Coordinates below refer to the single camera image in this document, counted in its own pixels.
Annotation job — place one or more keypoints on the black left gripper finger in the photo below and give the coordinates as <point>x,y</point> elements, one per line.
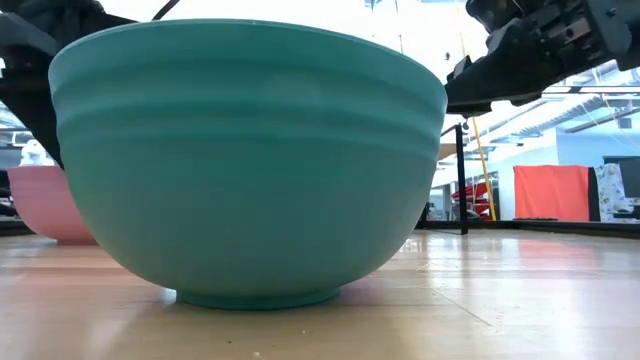
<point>30,95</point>

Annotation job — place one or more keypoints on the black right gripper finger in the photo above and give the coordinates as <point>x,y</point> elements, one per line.
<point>505,70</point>

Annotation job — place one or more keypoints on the large pink bowl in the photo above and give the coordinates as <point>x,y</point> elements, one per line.
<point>45,205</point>

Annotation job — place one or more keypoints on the large teal bowl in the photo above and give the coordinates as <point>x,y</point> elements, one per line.
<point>250,165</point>

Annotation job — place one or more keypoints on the wooden shelf with black legs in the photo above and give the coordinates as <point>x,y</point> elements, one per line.
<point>461,190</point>

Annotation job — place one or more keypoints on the white robot figure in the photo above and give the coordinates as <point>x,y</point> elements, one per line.
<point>36,154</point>

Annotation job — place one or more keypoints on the red rack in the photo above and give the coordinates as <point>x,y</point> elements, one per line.
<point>477,197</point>

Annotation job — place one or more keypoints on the orange panel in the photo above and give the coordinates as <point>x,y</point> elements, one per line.
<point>550,192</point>

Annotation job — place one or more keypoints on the dark monitor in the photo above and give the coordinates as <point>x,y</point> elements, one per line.
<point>631,175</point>

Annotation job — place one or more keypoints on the white patterned cloth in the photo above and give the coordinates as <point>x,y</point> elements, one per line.
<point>610,192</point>

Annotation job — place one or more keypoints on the black metal table frame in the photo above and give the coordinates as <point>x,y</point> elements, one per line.
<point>550,227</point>

